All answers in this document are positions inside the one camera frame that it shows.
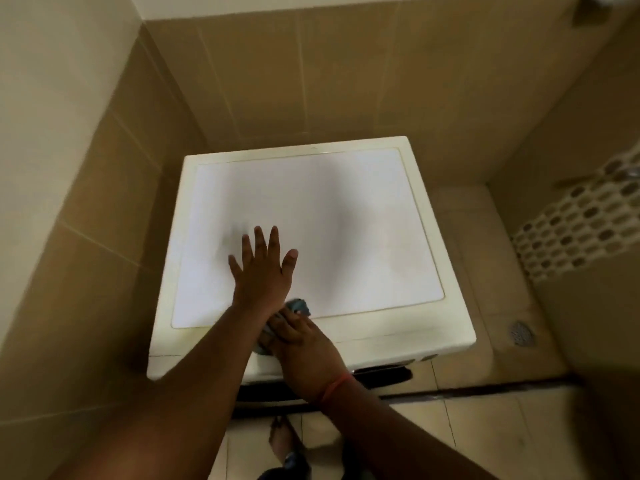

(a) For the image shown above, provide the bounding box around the person's right hand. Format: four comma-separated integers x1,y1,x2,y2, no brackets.
259,307,352,403

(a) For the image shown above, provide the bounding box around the person's right forearm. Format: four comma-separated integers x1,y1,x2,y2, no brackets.
322,377,501,480

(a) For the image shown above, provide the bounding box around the person's left hand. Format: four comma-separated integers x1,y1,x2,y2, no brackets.
227,225,299,321

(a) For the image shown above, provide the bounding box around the person's left forearm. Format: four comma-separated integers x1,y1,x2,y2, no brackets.
49,307,266,480

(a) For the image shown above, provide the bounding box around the blue cloth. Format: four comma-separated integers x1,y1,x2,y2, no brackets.
253,297,312,357

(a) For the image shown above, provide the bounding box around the person's left foot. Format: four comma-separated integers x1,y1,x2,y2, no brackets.
269,417,301,463

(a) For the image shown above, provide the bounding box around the red thread wristband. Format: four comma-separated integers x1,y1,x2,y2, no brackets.
319,373,356,405

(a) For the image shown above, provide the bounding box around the white washing machine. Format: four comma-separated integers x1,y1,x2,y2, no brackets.
146,136,477,418

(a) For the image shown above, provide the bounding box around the round steel floor drain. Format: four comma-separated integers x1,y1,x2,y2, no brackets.
509,320,536,348

